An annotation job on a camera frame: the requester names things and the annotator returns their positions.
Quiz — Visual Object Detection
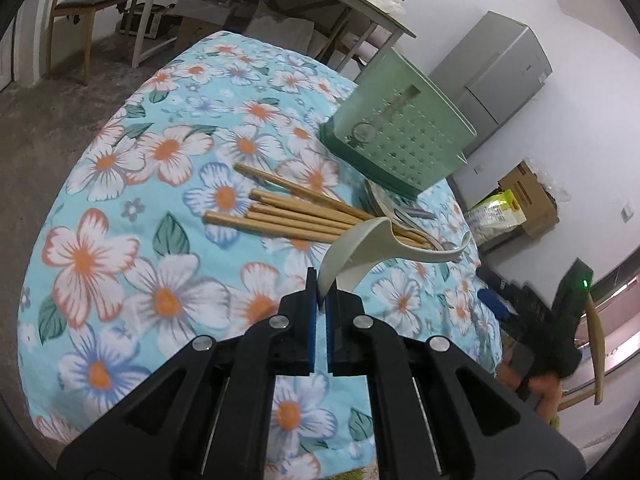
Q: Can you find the person's right hand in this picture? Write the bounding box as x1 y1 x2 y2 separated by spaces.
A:
496 352 562 424

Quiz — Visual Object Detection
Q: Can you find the metal spoon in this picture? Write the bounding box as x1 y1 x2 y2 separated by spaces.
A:
393 208 456 250

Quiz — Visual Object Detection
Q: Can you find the green plastic utensil basket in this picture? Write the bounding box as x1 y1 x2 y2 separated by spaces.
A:
318 49 476 200

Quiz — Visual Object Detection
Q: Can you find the cardboard box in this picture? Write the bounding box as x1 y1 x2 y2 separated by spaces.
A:
498 160 559 240

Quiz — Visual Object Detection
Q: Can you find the white ceramic soup spoon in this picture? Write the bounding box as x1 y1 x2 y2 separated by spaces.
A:
318 218 473 304

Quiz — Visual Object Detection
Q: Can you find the wooden chair dark seat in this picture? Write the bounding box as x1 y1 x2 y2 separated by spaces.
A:
44 0 138 84

